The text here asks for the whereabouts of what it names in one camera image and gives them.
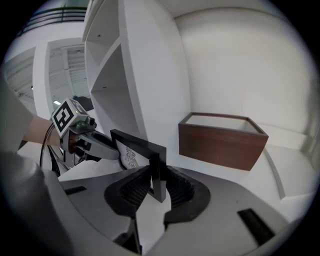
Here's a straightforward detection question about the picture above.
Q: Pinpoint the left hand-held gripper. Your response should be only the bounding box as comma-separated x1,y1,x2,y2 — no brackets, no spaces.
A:
50,97,122,169

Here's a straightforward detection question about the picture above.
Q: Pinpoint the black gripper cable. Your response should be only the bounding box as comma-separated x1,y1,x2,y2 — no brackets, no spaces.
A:
38,122,55,168

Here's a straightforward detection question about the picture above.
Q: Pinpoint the person's cream shirt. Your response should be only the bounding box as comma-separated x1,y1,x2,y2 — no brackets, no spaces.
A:
0,82,76,256

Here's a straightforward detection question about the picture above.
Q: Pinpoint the small black picture frame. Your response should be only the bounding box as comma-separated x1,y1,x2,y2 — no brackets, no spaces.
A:
109,128,168,204

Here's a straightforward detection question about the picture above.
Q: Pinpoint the black railing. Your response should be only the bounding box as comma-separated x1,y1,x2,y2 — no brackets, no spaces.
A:
17,6,89,35

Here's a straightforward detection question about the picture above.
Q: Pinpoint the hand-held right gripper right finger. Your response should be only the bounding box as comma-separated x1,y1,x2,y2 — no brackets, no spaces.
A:
143,164,293,256

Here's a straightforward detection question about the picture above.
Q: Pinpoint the person's left hand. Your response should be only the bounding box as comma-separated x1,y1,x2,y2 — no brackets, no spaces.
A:
68,132,83,153

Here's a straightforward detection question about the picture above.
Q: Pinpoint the brown wooden box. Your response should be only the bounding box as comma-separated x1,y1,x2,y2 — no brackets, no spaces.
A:
177,112,270,172

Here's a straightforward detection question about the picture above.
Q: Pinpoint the person's left forearm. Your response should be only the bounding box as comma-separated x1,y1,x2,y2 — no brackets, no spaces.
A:
21,113,62,147

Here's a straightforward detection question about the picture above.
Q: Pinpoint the white shelf unit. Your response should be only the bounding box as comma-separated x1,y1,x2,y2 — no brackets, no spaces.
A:
81,0,195,151

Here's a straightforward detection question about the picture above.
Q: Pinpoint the white desk with drawers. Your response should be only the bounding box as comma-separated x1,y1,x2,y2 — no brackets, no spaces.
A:
16,134,317,226

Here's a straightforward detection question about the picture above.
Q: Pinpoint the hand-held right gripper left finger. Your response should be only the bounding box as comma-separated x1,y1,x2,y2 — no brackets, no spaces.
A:
59,164,153,255

